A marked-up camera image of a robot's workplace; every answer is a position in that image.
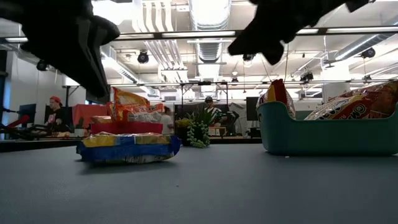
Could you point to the blue Maruchan ramen pack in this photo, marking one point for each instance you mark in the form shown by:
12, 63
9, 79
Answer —
127, 151

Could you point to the person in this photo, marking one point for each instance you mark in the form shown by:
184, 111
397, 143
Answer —
168, 121
56, 115
211, 109

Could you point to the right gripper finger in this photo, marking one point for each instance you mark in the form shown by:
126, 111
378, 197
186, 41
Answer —
247, 45
275, 54

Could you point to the green plastic bin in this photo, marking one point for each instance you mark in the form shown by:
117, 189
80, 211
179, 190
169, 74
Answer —
311, 137

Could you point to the red plastic bin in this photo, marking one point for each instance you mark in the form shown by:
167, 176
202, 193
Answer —
130, 128

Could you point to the blue-lit background monitor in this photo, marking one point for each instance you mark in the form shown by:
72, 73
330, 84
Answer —
27, 112

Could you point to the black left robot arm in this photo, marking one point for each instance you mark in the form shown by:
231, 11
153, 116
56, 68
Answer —
31, 9

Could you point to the red padded bar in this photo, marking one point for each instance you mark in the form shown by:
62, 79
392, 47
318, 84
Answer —
18, 120

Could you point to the red-orange partition panel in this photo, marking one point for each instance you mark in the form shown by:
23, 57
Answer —
88, 113

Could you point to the black background monitor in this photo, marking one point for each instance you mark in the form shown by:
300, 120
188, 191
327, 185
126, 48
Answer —
252, 109

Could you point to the silver ventilation duct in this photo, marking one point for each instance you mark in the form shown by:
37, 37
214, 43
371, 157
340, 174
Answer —
210, 31

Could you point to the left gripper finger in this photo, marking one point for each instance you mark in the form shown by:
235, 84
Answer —
90, 81

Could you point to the black background rig frame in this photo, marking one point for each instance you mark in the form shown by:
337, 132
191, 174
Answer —
203, 83

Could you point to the potted succulent plant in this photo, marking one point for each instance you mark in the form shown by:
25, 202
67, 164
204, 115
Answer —
197, 133

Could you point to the black ceiling spotlight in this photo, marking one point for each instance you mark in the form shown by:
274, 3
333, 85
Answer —
143, 57
368, 52
248, 57

